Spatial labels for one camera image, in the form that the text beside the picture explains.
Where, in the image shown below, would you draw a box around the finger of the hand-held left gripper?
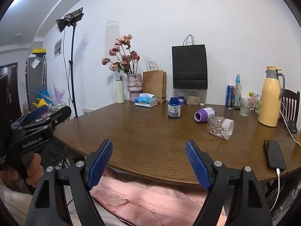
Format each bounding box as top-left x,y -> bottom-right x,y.
17,105 -> 72,133
11,105 -> 50,129

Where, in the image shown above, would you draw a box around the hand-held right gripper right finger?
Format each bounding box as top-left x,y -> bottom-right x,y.
185,139 -> 274,226

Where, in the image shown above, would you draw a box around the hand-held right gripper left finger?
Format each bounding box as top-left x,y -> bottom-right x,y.
25,139 -> 113,226

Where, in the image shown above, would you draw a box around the clear printed cup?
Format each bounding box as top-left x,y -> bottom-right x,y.
207,116 -> 234,140

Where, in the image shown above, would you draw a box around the person's left hand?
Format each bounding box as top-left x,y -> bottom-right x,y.
0,153 -> 44,193

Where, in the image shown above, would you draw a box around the blue and yellow dustpan set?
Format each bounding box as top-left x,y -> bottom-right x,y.
32,86 -> 51,110

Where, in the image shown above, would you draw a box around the grey refrigerator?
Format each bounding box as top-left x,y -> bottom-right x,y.
25,54 -> 47,104

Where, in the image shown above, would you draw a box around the dark wooden door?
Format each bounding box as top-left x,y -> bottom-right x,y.
0,63 -> 19,123

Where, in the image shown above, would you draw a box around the black light stand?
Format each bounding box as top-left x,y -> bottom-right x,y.
68,24 -> 79,119

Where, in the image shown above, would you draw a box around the purple plastic bottle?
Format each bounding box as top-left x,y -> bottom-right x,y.
194,107 -> 216,124

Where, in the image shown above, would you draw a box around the pink blanket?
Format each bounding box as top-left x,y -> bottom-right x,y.
90,167 -> 226,226

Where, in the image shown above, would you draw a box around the blue-lidded supplement jar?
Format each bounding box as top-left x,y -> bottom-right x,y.
168,97 -> 181,119

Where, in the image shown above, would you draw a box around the white thermos bottle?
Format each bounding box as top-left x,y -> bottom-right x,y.
116,75 -> 125,104

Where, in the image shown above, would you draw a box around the clear jar of grains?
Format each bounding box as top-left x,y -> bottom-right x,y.
186,89 -> 201,105

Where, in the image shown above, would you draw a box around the blue tissue box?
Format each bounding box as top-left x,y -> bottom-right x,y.
135,93 -> 158,108

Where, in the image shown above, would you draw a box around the clear drinking glass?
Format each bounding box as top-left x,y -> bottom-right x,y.
240,97 -> 252,117

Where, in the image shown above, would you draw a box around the blue drink can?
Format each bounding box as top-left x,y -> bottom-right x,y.
226,85 -> 235,106

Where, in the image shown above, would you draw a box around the black smartphone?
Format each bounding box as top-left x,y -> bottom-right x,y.
263,140 -> 286,171

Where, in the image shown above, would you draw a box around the pink ceramic vase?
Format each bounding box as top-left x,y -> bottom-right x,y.
127,74 -> 143,102

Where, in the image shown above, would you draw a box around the clear glass bottle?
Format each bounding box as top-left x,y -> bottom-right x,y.
234,73 -> 242,110

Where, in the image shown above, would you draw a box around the dried pink flowers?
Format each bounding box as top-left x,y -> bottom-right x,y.
102,34 -> 141,75

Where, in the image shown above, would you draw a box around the floral snack packets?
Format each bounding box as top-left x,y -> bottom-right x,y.
249,92 -> 261,111

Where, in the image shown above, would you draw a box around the brown paper bag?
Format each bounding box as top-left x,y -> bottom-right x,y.
143,61 -> 167,104

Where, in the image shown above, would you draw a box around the black studio light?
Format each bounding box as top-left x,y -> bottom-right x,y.
55,7 -> 84,33

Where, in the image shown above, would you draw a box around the black paper bag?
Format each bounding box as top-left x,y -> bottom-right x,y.
172,34 -> 208,90

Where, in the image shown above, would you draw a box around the yellow thermos jug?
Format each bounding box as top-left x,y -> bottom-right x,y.
257,66 -> 286,128

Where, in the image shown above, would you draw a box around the dark wooden chair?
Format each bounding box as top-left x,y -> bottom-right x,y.
280,89 -> 300,123

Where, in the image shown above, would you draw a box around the white charging cable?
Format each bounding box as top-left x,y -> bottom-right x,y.
269,168 -> 282,213

